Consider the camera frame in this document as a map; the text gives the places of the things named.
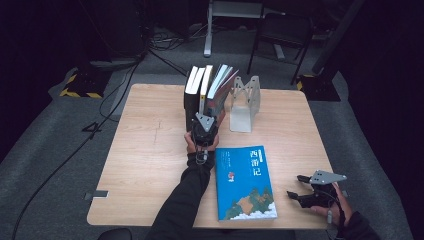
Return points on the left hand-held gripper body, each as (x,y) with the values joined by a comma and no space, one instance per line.
(203,133)

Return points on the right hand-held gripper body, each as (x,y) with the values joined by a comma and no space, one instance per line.
(320,196)

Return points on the black hardcover book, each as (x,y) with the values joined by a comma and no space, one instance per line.
(191,100)

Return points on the red colourful paperback book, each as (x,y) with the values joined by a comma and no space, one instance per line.
(218,93)

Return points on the yellow paperback book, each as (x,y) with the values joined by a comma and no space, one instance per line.
(205,90)

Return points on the extendable metal bookend rack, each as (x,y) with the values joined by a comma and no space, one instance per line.
(243,113)

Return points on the blue paperback book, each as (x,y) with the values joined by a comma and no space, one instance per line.
(246,180)

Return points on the person's left hand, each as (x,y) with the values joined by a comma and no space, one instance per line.
(190,145)

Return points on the person's right hand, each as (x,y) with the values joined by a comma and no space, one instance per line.
(343,206)

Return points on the black yellow striped stand base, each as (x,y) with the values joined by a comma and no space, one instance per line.
(320,88)
(83,85)

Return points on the black folding chair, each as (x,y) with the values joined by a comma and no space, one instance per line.
(283,30)

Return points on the person's legs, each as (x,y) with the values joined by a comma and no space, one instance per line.
(115,235)

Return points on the grey table bracket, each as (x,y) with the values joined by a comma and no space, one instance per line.
(98,194)
(344,193)

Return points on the white desk frame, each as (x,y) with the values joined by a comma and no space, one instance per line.
(233,10)

